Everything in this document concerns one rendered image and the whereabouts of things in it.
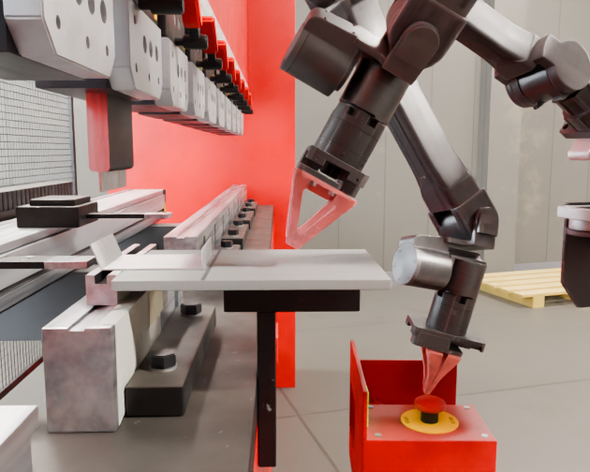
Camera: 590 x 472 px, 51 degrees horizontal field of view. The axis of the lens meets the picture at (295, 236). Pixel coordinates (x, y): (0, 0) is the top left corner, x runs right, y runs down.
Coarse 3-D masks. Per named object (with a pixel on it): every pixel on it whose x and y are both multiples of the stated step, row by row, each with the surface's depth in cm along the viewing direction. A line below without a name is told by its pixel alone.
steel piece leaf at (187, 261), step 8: (208, 240) 68; (208, 248) 67; (128, 256) 69; (136, 256) 69; (144, 256) 69; (152, 256) 69; (160, 256) 69; (168, 256) 69; (176, 256) 69; (184, 256) 69; (192, 256) 69; (200, 256) 69; (208, 256) 67; (112, 264) 64; (120, 264) 64; (128, 264) 64; (136, 264) 64; (144, 264) 64; (152, 264) 64; (160, 264) 64; (168, 264) 64; (176, 264) 64; (184, 264) 64; (192, 264) 64; (200, 264) 64
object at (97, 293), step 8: (128, 248) 76; (136, 248) 78; (144, 248) 76; (152, 248) 77; (96, 272) 61; (104, 272) 63; (88, 280) 60; (96, 280) 61; (104, 280) 62; (88, 288) 60; (96, 288) 60; (104, 288) 60; (88, 296) 60; (96, 296) 60; (104, 296) 60; (112, 296) 60; (88, 304) 60; (96, 304) 60; (104, 304) 60; (112, 304) 60
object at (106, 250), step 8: (104, 240) 66; (112, 240) 69; (96, 248) 63; (104, 248) 65; (112, 248) 68; (96, 256) 62; (104, 256) 64; (112, 256) 67; (120, 256) 69; (104, 264) 63
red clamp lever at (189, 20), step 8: (184, 0) 71; (192, 0) 71; (184, 8) 72; (192, 8) 72; (184, 16) 73; (192, 16) 73; (200, 16) 74; (184, 24) 75; (192, 24) 74; (200, 24) 75; (192, 32) 76; (176, 40) 77; (184, 40) 76; (192, 40) 76; (200, 40) 76; (184, 48) 77; (192, 48) 77; (200, 48) 77
